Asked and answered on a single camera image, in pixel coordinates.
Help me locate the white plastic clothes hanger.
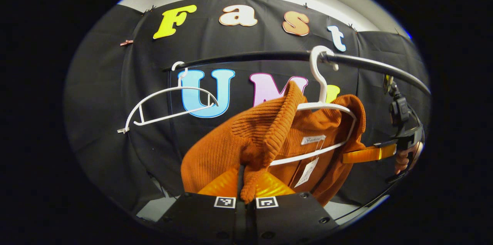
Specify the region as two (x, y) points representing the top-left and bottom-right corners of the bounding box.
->
(269, 45), (357, 167)
(117, 61), (219, 134)

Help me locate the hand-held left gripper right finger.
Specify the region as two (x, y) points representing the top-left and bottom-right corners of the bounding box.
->
(246, 171), (340, 242)

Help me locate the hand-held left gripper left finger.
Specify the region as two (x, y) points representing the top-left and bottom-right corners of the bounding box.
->
(160, 164), (248, 242)

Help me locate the black clothes rack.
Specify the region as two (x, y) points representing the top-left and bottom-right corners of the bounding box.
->
(164, 51), (432, 153)

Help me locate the orange corduroy shirt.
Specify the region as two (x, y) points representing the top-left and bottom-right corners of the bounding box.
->
(180, 80), (367, 207)

